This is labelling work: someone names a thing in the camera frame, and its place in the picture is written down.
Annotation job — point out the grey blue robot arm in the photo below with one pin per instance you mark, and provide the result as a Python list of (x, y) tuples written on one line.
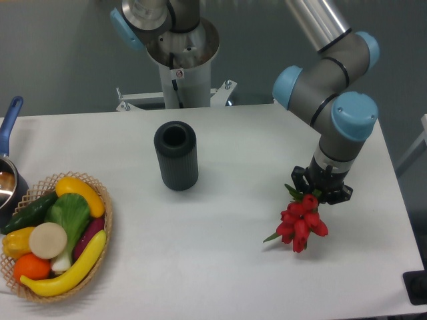
[(319, 96)]

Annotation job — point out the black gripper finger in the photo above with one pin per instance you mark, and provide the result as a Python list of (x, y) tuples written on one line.
[(340, 195), (303, 180)]

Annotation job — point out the purple eggplant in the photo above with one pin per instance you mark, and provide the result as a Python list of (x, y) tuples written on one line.
[(94, 227)]

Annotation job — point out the yellow bell pepper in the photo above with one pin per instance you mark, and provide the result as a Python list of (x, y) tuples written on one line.
[(16, 243)]

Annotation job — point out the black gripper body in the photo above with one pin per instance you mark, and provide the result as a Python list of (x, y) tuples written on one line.
[(328, 174)]

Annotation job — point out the dark grey ribbed vase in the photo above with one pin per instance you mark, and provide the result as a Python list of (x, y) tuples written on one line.
[(176, 148)]

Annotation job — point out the yellow banana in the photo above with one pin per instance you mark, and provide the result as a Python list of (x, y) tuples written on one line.
[(74, 275)]

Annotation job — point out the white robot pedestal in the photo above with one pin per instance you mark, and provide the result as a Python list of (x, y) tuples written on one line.
[(184, 64)]

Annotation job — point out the woven wicker basket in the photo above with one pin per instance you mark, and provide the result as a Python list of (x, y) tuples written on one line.
[(38, 190)]

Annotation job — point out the red tulip bouquet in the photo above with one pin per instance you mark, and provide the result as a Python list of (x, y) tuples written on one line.
[(299, 220)]

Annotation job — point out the blue handled saucepan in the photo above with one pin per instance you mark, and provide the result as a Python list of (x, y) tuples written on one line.
[(13, 185)]

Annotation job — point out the beige round disc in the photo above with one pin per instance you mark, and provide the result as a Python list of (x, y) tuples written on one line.
[(47, 240)]

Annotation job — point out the white metal frame bracket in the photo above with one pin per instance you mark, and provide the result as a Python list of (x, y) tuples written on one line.
[(219, 97)]

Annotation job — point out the black device at table edge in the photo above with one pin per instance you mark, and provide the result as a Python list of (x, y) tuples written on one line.
[(415, 283)]

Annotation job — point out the orange fruit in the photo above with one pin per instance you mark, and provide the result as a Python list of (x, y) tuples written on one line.
[(31, 266)]

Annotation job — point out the green cucumber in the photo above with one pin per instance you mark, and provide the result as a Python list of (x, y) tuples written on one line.
[(31, 215)]

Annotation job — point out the green bok choy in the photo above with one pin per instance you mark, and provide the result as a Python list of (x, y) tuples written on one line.
[(71, 212)]

